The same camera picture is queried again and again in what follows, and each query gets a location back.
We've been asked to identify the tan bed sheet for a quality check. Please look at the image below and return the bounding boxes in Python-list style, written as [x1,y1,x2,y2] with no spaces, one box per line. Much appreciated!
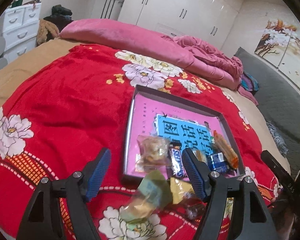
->
[0,38,80,107]

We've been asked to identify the blue cookie snack packet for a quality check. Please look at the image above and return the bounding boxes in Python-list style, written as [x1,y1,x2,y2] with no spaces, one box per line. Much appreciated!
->
[207,152,230,173]

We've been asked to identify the dark small candy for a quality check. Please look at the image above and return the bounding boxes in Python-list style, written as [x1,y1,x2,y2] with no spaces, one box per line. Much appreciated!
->
[186,204,205,220]

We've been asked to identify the yellow small snack packet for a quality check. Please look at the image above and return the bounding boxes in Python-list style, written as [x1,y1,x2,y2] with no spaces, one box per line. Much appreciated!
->
[170,177,194,205]

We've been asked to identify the clear nut snack packet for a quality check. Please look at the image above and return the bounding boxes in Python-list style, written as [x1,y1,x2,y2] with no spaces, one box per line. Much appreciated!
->
[136,135,172,172]

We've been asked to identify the red floral blanket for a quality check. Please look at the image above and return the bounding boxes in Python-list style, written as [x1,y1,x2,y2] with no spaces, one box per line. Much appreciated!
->
[0,44,279,239]

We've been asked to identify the pink quilt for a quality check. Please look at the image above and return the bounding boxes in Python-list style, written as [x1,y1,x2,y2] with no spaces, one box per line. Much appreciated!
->
[59,19,258,105]

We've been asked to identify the brown fuzzy throw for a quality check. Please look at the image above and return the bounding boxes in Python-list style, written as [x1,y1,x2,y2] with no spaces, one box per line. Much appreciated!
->
[36,19,59,46]

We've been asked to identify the small yellow clear candy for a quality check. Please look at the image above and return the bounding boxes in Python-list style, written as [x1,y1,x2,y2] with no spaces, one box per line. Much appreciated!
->
[193,149,207,164]

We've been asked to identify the pink blue book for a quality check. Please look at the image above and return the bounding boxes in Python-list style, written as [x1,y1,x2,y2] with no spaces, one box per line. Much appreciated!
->
[125,93,241,178]

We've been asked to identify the orange yellow snack packet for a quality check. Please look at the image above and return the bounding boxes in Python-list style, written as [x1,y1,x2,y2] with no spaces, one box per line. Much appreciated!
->
[213,130,239,170]

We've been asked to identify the blue purple clothes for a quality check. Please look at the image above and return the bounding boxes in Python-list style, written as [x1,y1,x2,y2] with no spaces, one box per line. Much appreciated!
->
[241,72,259,93]

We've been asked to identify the black clothes pile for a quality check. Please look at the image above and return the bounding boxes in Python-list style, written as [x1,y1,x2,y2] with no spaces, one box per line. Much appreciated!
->
[44,4,73,31]

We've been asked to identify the yellow green snack packet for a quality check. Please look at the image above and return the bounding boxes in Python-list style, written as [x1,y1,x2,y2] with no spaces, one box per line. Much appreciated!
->
[120,170,173,223]

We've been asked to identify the flower wall painting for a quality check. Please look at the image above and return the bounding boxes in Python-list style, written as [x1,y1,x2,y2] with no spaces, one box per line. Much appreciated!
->
[254,18,300,88]

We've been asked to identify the white wardrobe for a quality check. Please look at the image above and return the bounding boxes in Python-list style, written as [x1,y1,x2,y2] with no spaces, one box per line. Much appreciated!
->
[90,0,244,51]

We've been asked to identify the white drawer cabinet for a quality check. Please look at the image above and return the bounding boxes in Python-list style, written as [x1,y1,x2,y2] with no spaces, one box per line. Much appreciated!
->
[0,3,42,63]

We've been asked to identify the grey padded headboard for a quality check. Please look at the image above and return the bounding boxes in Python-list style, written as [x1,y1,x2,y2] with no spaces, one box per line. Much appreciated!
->
[235,47,300,178]

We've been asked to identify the person's right hand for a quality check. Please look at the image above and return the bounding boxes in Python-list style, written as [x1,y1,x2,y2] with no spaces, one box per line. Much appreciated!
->
[269,191,300,239]

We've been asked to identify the Snickers bar dark wrapper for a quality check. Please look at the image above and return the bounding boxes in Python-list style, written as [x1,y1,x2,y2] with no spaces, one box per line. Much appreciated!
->
[167,140,186,179]

